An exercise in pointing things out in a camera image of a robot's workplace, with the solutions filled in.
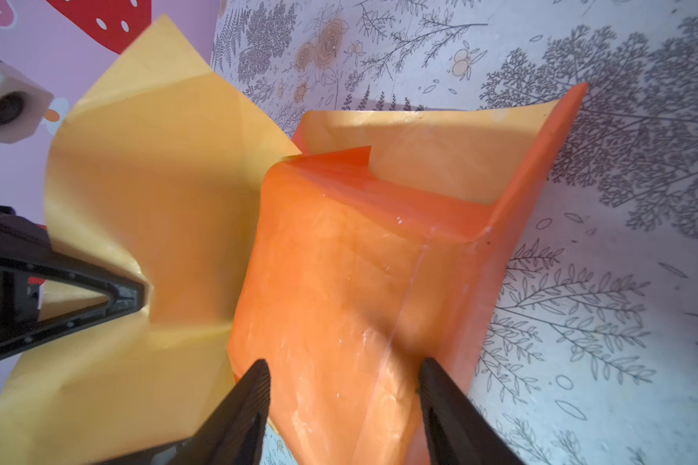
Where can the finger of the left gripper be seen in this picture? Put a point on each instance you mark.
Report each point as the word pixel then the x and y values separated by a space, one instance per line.
pixel 45 295

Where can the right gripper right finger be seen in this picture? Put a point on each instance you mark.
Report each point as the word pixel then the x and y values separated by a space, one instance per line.
pixel 456 432

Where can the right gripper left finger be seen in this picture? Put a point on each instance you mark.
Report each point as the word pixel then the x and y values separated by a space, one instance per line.
pixel 232 434

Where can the orange yellow wrapping paper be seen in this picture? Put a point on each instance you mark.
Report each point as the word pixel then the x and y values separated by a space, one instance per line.
pixel 342 256

